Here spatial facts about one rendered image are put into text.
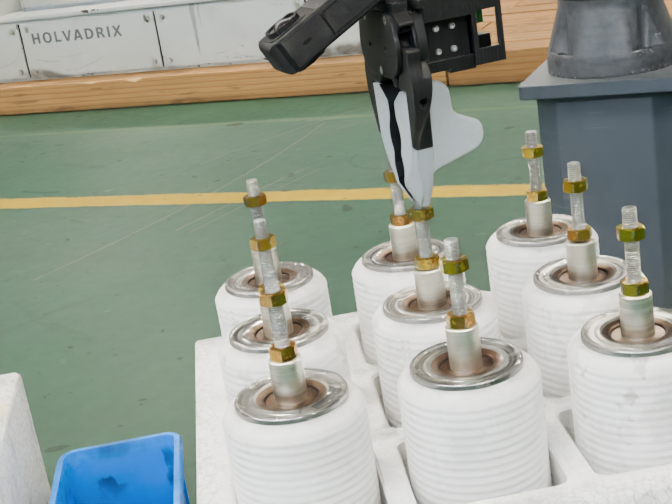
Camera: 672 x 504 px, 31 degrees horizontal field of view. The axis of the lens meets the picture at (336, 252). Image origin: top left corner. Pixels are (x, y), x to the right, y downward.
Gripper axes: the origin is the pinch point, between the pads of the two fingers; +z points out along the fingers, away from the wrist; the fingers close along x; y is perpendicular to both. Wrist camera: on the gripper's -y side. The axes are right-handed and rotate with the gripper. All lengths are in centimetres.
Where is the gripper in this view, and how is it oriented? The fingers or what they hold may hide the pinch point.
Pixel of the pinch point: (409, 189)
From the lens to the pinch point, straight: 87.7
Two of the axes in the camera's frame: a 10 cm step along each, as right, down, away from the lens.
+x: -3.2, -2.6, 9.1
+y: 9.4, -2.4, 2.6
